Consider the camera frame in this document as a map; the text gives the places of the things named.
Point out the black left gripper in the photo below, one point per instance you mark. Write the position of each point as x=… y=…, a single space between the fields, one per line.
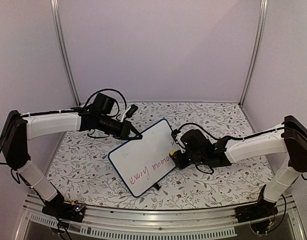
x=125 y=130

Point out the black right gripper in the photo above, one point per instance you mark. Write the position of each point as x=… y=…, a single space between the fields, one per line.
x=181 y=164

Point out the blue framed whiteboard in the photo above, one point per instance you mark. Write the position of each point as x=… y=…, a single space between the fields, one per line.
x=143 y=163

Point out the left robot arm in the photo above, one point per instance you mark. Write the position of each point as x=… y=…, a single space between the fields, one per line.
x=19 y=128

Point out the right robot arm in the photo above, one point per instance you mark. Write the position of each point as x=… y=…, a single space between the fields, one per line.
x=288 y=137

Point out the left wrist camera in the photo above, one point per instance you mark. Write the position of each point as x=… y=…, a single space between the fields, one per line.
x=129 y=112

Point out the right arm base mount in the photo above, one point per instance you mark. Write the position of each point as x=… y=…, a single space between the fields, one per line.
x=260 y=209

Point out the aluminium front rail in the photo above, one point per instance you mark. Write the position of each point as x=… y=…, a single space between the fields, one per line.
x=106 y=223

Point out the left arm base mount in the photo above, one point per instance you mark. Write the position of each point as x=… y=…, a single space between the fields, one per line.
x=59 y=208

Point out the left metal frame post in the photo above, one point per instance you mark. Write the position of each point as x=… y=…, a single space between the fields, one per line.
x=55 y=10

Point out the metal frame post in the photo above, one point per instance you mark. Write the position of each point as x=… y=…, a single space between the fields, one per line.
x=55 y=10
x=255 y=51

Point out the right metal frame post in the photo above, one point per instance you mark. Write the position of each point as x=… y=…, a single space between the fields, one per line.
x=255 y=51

